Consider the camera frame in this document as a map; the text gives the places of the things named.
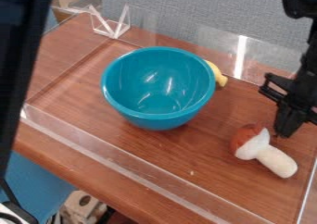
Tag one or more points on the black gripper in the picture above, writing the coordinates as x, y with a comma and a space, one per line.
294, 96

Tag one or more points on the plush mushroom toy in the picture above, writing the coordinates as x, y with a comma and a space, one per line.
250, 144

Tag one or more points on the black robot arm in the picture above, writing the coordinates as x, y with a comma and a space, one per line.
304, 9

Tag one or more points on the blue plastic bowl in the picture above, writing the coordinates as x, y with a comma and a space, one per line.
158, 86

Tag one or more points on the yellow plush toy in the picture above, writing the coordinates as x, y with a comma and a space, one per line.
219, 77

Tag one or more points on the clear acrylic back barrier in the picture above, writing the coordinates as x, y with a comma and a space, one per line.
249, 37

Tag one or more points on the clear acrylic barrier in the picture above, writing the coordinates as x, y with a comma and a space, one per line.
249, 37
146, 192

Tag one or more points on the clear acrylic front barrier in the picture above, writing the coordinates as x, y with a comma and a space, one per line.
146, 192

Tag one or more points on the wooden block with hole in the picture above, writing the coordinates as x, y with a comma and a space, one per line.
82, 209

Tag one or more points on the clear acrylic corner bracket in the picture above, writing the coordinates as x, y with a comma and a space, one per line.
104, 26

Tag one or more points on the dark foreground post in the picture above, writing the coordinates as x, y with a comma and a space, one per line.
23, 19

